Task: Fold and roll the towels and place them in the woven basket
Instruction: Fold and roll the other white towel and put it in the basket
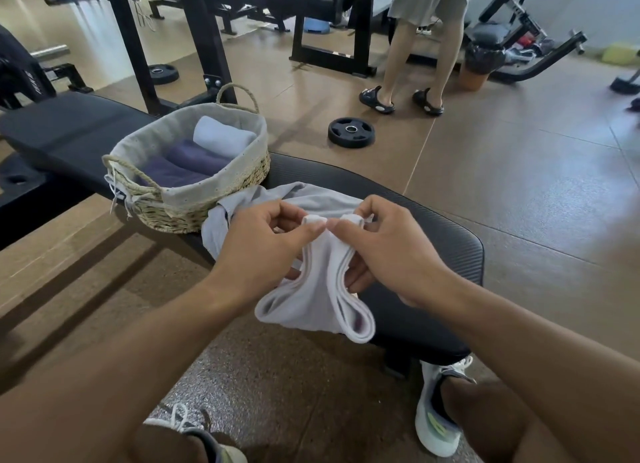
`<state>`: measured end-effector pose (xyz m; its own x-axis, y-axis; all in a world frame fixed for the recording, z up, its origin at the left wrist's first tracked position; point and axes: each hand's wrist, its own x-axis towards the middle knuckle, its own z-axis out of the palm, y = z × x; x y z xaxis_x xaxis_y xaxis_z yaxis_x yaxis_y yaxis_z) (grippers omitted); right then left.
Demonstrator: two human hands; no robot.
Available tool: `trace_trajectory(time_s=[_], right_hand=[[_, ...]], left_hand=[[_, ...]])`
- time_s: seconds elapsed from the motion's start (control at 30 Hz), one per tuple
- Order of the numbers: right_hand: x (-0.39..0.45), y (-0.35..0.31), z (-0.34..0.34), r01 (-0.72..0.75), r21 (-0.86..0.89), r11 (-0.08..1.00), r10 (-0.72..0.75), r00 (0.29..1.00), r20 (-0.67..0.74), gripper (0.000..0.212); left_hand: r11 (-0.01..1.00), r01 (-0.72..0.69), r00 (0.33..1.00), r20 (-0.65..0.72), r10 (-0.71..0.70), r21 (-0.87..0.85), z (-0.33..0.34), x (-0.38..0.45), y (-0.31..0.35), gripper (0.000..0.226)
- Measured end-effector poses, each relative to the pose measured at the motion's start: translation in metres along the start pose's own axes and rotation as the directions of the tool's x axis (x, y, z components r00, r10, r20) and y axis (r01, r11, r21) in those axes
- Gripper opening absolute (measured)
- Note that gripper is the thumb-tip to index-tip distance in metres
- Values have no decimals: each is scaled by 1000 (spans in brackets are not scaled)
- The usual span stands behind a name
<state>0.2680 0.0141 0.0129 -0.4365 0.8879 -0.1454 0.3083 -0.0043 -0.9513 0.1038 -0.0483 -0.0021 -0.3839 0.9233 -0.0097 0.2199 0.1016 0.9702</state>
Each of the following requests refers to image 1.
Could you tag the person's right hand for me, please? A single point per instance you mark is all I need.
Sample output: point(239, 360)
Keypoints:
point(400, 257)

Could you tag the person's left hand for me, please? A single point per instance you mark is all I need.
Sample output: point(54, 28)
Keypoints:
point(255, 262)

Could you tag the white towel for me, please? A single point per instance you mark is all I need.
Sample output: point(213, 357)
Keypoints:
point(315, 297)
point(222, 137)

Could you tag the light grey towel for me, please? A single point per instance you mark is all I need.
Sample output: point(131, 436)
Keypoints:
point(320, 200)

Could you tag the woven basket with white liner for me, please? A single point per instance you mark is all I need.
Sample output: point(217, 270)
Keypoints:
point(160, 132)

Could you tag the person's right forearm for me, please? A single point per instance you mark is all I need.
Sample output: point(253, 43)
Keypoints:
point(550, 367)

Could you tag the person's left forearm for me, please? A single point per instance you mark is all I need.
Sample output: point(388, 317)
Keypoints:
point(110, 377)

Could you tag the person's right white shoe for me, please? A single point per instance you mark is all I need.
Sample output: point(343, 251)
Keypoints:
point(427, 432)

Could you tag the person's white shoe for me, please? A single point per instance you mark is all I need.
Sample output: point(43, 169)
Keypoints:
point(235, 452)
point(427, 432)

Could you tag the person's left white shoe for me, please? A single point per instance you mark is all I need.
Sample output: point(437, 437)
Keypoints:
point(235, 452)

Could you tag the person's right leg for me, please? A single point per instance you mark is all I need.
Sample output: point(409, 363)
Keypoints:
point(500, 422)

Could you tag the person's leg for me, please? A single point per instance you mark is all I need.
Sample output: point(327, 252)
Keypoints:
point(165, 447)
point(500, 422)

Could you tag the person's left leg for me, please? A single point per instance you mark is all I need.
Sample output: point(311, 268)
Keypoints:
point(165, 447)

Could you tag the black rubber weight plate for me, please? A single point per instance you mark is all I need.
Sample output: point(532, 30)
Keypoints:
point(170, 77)
point(340, 140)

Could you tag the orange bin with black bag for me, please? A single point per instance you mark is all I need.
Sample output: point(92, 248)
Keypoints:
point(482, 57)

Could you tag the black steel base beam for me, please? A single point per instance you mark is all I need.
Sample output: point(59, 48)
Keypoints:
point(40, 217)

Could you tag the white power strip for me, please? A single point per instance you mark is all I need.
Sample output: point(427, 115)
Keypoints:
point(424, 30)

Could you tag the black padded weight bench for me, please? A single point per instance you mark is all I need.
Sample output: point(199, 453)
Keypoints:
point(65, 127)

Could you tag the black steel squat rack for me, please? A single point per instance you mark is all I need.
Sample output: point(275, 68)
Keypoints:
point(200, 27)

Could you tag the blue plastic container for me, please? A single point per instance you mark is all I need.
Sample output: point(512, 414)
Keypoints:
point(316, 26)

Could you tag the small red object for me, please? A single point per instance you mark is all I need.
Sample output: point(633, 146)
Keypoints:
point(525, 41)

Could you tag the large black weight plate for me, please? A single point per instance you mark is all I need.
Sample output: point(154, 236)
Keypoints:
point(20, 177)

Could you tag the black gym accessory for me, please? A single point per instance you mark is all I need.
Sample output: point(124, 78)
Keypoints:
point(625, 86)
point(635, 105)

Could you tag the black bumper plate white print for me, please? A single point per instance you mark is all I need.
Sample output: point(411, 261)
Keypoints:
point(25, 72)

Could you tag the yellow green cushion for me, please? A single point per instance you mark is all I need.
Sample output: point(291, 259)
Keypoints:
point(620, 53)

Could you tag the black bench press frame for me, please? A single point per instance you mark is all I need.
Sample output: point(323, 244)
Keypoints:
point(365, 27)

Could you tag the black barbell stand frame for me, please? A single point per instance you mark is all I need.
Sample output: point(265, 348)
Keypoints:
point(72, 75)

